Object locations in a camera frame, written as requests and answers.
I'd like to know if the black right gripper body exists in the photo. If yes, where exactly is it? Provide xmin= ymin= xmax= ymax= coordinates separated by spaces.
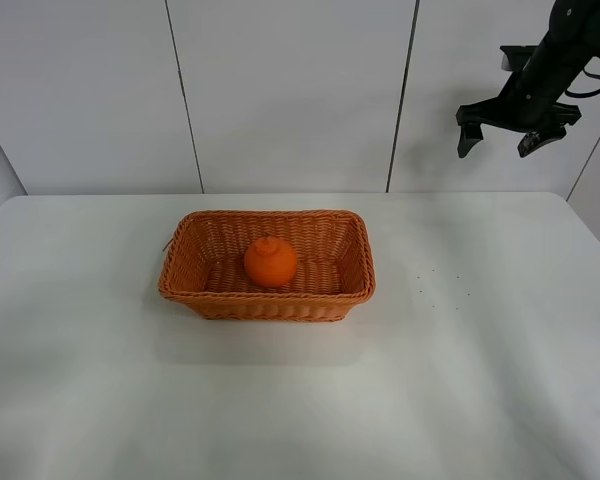
xmin=456 ymin=37 xmax=593 ymax=133

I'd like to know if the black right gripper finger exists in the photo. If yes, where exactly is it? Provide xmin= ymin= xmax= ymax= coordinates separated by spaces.
xmin=457 ymin=122 xmax=483 ymax=158
xmin=517 ymin=125 xmax=566 ymax=158

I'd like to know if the orange with stem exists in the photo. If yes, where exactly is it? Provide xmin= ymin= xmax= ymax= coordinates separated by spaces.
xmin=243 ymin=236 xmax=298 ymax=288

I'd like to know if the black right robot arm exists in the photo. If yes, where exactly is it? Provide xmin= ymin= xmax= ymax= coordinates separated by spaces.
xmin=456 ymin=0 xmax=600 ymax=158

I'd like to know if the orange woven plastic basket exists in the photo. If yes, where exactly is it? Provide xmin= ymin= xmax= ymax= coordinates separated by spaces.
xmin=158 ymin=210 xmax=376 ymax=322

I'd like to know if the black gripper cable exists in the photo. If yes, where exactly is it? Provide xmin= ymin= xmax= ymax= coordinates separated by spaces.
xmin=563 ymin=68 xmax=600 ymax=99

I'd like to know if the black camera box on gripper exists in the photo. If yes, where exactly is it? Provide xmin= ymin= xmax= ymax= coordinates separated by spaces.
xmin=500 ymin=45 xmax=536 ymax=72

